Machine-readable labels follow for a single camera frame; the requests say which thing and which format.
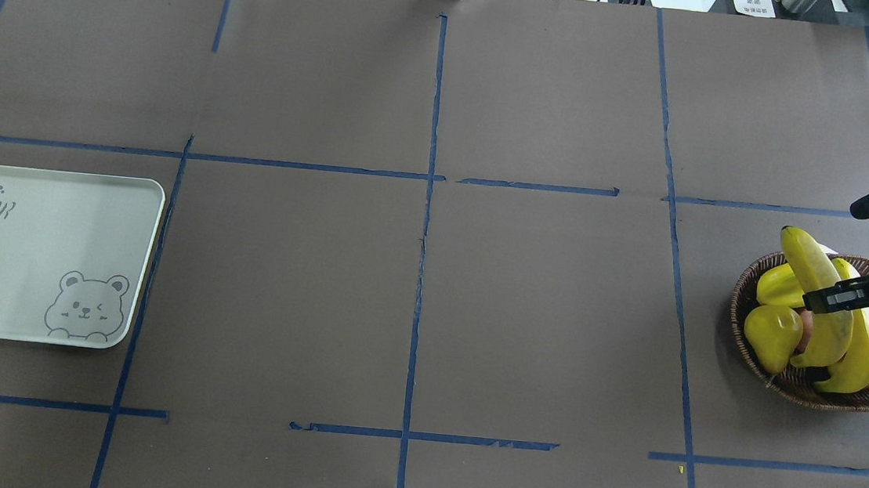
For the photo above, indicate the yellow banana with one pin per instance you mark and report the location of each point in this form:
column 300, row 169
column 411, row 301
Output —
column 832, row 330
column 851, row 372

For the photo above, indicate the woven brown fruit basket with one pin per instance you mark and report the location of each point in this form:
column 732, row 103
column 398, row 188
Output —
column 795, row 384

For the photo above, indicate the pink red apple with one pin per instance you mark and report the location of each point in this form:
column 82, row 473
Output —
column 807, row 329

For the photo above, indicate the yellow starfruit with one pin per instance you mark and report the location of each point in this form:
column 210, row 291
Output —
column 779, row 286

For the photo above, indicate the yellow pear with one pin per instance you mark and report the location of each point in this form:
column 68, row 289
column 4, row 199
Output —
column 774, row 332

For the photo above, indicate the white bear print tray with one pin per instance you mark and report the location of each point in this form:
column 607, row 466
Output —
column 74, row 248

